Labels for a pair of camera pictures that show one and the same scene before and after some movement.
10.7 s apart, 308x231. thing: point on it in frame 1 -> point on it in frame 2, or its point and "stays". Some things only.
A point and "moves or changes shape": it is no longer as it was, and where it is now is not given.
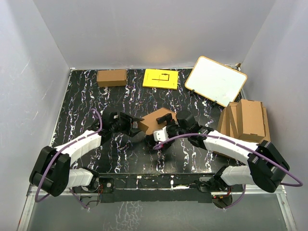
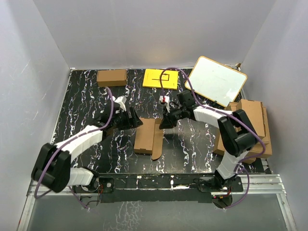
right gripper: [167, 117] -> [168, 121]
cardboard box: [149, 123] moves or changes shape
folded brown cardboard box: [111, 78] stays
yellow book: [160, 79] stays
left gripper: [128, 120] -> [133, 122]
